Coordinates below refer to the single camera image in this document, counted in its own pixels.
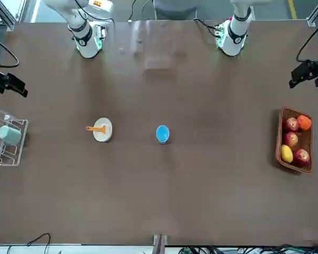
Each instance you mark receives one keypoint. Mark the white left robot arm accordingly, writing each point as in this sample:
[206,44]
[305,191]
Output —
[234,31]

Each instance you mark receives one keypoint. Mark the blue cup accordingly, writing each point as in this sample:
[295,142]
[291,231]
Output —
[163,133]

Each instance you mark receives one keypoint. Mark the brown wicker basket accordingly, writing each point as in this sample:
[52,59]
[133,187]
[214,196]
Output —
[307,139]

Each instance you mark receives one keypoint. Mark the yellow lemon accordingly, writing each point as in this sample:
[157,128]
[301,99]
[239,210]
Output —
[286,153]

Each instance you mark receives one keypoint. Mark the pale green cup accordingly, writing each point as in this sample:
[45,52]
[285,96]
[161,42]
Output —
[9,135]

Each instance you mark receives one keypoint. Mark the red apple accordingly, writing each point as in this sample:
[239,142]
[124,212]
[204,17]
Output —
[291,139]
[292,124]
[301,157]

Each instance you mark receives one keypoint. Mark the orange fruit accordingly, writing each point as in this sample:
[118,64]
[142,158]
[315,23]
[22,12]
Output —
[304,122]

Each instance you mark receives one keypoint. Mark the white bowl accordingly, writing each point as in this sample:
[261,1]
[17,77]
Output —
[103,137]

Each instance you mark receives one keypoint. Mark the aluminium frame post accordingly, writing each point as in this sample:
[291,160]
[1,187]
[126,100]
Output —
[160,243]
[4,16]
[316,14]

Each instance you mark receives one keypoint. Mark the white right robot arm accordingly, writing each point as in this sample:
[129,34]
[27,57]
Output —
[86,45]

